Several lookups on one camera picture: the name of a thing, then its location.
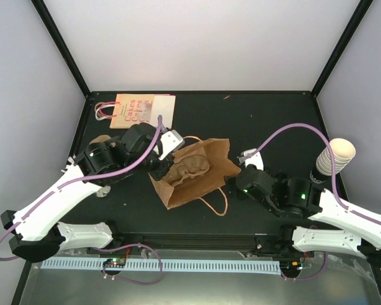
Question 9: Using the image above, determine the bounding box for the brown pulp cup carrier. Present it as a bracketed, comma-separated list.
[88, 135, 111, 149]
[162, 154, 210, 187]

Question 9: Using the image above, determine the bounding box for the perforated white metal rail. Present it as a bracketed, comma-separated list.
[41, 257, 281, 275]

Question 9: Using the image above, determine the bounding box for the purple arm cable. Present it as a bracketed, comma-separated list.
[0, 114, 164, 262]
[250, 123, 381, 231]

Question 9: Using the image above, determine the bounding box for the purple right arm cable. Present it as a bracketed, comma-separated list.
[250, 123, 381, 231]

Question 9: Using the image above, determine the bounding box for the stack of white paper cups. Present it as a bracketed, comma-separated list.
[316, 138, 356, 176]

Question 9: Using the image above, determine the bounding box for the brown paper bag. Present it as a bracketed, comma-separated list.
[150, 136, 241, 217]

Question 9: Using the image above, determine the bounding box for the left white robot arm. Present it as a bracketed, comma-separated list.
[1, 122, 184, 262]

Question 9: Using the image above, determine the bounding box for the purple cable loop at rail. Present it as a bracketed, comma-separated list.
[102, 236, 168, 282]

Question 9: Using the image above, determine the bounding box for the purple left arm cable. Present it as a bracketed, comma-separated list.
[0, 114, 164, 262]

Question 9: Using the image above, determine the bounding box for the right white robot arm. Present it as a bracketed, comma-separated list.
[236, 149, 381, 268]

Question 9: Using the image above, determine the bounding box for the printed orange paper bag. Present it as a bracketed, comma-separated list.
[95, 93, 176, 129]

